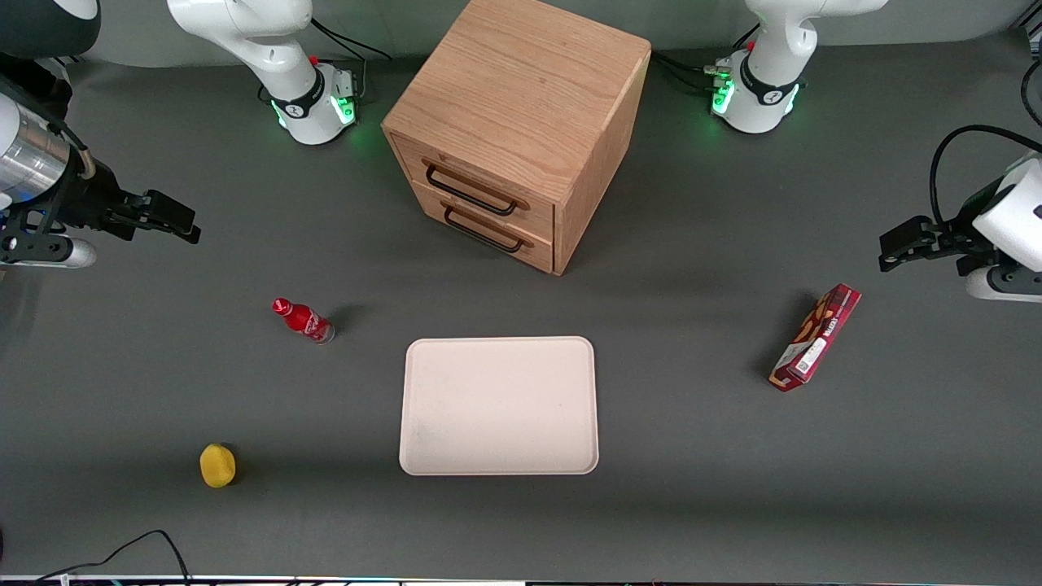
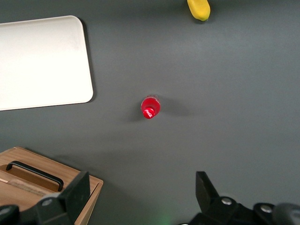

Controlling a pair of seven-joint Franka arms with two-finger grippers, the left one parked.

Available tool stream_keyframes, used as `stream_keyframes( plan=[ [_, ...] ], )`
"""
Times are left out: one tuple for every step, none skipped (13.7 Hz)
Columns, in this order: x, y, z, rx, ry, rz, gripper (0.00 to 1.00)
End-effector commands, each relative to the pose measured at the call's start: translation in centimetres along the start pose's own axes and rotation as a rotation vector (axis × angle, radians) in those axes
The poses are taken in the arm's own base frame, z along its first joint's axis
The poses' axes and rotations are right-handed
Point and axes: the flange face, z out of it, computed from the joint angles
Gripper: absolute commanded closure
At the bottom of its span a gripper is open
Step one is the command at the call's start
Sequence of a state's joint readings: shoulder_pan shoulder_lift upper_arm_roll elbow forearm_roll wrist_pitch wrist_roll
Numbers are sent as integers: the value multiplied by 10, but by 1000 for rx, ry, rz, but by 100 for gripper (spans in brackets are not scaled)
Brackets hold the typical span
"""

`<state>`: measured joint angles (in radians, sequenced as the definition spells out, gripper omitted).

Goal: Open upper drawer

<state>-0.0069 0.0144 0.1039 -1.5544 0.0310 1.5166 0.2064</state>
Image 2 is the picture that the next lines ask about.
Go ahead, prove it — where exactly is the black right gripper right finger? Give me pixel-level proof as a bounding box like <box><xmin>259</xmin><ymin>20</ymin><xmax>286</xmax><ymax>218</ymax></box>
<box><xmin>187</xmin><ymin>171</ymin><xmax>275</xmax><ymax>225</ymax></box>

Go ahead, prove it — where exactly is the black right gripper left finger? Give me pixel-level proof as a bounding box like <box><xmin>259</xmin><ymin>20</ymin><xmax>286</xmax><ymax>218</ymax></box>
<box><xmin>20</xmin><ymin>171</ymin><xmax>91</xmax><ymax>225</ymax></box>

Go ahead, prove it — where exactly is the wooden drawer cabinet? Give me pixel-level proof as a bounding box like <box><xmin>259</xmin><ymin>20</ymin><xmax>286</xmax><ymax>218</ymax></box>
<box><xmin>0</xmin><ymin>146</ymin><xmax>104</xmax><ymax>225</ymax></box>

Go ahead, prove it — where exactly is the small red bottle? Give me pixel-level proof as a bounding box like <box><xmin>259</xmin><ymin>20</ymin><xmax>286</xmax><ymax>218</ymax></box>
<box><xmin>140</xmin><ymin>94</ymin><xmax>162</xmax><ymax>120</ymax></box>

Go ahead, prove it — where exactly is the beige plastic tray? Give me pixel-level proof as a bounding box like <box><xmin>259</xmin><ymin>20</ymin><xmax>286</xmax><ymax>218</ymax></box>
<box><xmin>0</xmin><ymin>15</ymin><xmax>94</xmax><ymax>112</ymax></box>

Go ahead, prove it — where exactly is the yellow lemon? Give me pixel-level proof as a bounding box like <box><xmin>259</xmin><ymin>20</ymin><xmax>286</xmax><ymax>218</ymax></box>
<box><xmin>187</xmin><ymin>0</ymin><xmax>211</xmax><ymax>22</ymax></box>

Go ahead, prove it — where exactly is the black drawer handle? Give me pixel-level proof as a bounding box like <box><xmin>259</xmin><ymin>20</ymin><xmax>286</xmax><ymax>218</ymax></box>
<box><xmin>6</xmin><ymin>160</ymin><xmax>64</xmax><ymax>192</ymax></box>

